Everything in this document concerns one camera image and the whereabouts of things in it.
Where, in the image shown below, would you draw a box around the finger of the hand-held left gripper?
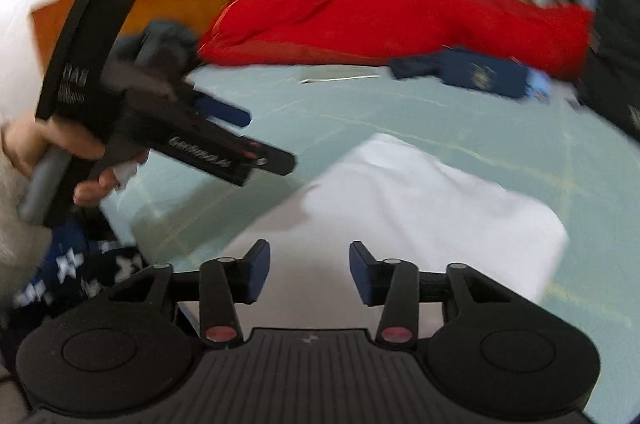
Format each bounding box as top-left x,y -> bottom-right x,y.
240,139 -> 297,177
192,94 -> 252,128

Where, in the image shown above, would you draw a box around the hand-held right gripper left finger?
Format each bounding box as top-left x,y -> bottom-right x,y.
107,240 -> 271,350

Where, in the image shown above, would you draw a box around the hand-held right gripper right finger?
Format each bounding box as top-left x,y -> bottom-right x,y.
349,240 -> 513,350

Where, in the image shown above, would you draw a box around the white printed sweatshirt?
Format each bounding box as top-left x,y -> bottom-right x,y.
175,133 -> 571,340

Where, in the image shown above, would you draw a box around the person's left forearm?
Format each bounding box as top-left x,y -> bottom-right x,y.
0,149 -> 51,265

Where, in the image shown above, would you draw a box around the person's left hand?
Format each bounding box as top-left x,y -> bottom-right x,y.
0,116 -> 152,207

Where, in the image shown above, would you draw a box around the dark grey jacket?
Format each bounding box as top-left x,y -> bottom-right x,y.
107,20 -> 201,77

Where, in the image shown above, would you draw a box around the pale green booklet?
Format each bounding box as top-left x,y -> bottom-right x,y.
299,74 -> 382,84

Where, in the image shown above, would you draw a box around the dark star-print pants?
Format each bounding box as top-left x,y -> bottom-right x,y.
10,216 -> 148,330

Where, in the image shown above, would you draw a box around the dark folded pouch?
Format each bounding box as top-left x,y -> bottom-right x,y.
389,55 -> 443,81

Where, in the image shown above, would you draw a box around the red quilt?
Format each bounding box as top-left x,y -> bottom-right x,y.
197,0 -> 596,81

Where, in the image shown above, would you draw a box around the navy mouse-print pencil case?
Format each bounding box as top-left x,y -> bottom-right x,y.
437,49 -> 531,99

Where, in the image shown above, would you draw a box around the blue book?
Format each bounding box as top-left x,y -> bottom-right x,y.
522,69 -> 553,105

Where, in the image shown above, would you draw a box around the black backpack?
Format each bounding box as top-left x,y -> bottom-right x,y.
575,0 -> 640,140

